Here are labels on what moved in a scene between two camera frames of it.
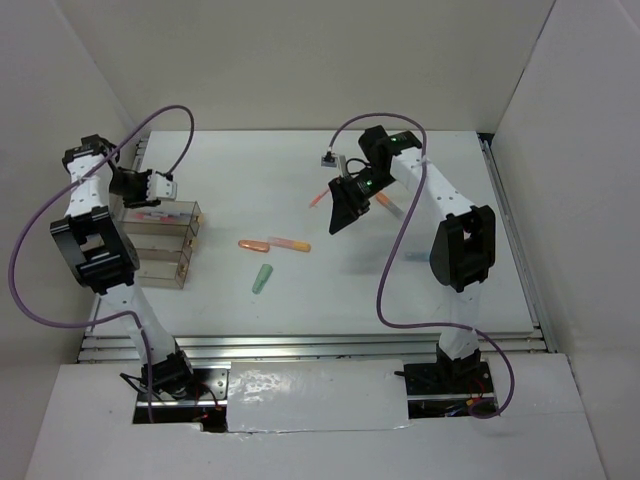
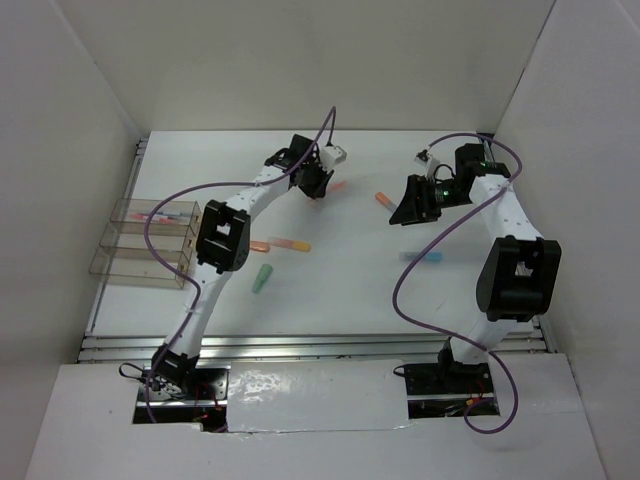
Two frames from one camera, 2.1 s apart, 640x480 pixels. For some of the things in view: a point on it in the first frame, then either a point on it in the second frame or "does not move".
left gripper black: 141,200 -> 325,176
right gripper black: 347,205 -> 416,205
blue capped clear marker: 416,257 does not move
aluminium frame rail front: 307,348 does not move
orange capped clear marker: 384,200 does not move
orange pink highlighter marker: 290,244 does not move
